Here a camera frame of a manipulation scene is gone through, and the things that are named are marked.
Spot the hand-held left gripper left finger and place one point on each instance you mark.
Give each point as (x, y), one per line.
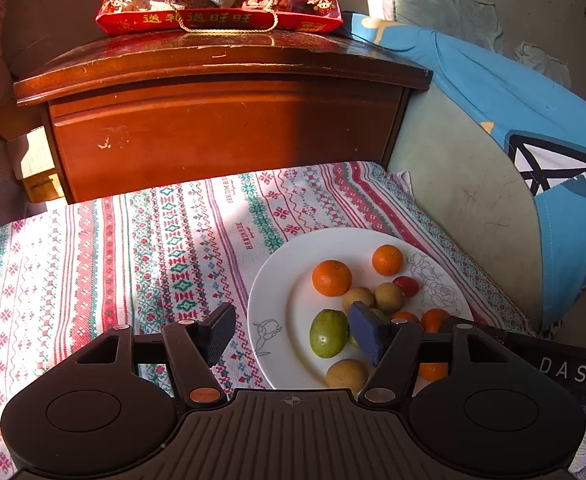
(220, 334)

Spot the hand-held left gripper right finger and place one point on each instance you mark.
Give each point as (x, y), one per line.
(365, 331)

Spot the green citrus fruit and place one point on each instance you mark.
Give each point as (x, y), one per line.
(354, 341)
(329, 332)

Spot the brown kiwi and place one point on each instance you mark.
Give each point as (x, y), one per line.
(358, 299)
(347, 374)
(389, 297)

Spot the small mandarin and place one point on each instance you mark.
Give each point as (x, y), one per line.
(434, 320)
(405, 317)

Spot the red cherry tomato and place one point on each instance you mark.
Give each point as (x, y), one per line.
(408, 285)

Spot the orange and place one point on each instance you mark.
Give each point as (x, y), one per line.
(388, 260)
(332, 277)
(433, 371)

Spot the white plate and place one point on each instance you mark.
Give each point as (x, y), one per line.
(293, 260)

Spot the patterned tablecloth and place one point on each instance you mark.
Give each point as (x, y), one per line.
(73, 260)

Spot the wooden nightstand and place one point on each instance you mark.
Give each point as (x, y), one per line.
(223, 125)

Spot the light cardboard box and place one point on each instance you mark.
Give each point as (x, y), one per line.
(38, 160)

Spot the blue printed pillow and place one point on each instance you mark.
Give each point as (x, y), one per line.
(473, 75)

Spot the grey green pillow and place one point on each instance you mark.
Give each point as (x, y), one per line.
(433, 5)

